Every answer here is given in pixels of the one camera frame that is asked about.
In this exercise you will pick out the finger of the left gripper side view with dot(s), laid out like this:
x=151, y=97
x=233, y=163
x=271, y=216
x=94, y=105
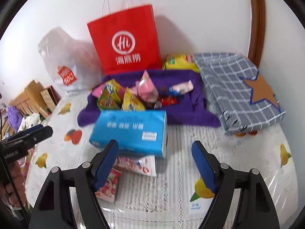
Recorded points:
x=30, y=137

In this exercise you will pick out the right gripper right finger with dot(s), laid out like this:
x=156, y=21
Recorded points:
x=207, y=165

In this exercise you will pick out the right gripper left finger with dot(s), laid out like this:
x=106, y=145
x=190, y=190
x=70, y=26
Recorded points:
x=102, y=164

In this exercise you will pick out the lychee candy bag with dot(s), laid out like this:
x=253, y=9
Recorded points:
x=109, y=190

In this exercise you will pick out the green snack bag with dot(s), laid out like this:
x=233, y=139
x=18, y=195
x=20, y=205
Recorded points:
x=105, y=102

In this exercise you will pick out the yellow snack packet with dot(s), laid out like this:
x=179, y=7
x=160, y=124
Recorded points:
x=131, y=102

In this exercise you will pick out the red candy packet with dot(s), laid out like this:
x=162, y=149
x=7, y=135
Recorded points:
x=165, y=101

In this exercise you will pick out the pink yellow snack bag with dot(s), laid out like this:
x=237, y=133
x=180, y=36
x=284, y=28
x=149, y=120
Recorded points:
x=115, y=90

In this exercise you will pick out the small pink candy packet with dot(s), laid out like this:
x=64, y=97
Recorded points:
x=181, y=88

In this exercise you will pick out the pink wafer packet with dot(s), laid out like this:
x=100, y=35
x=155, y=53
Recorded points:
x=145, y=89

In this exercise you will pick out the wooden side shelf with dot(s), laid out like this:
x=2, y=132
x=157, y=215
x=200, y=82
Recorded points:
x=26, y=110

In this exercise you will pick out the white pink snack packet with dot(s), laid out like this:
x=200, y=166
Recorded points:
x=144, y=165

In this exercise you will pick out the blue tissue pack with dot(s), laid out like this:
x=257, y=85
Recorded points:
x=140, y=133

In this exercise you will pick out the purple towel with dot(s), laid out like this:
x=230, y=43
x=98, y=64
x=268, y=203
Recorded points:
x=189, y=110

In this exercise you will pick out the grey checkered fabric box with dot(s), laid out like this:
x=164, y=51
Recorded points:
x=241, y=97

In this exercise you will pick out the white Miniso plastic bag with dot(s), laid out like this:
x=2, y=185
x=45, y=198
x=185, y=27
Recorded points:
x=73, y=65

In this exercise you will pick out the yellow snack bag behind towel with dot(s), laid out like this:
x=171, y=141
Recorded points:
x=180, y=62

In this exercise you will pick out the red paper shopping bag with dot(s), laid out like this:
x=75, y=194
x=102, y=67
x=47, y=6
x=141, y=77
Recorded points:
x=126, y=40

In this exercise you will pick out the brown door frame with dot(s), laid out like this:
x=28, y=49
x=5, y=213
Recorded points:
x=258, y=24

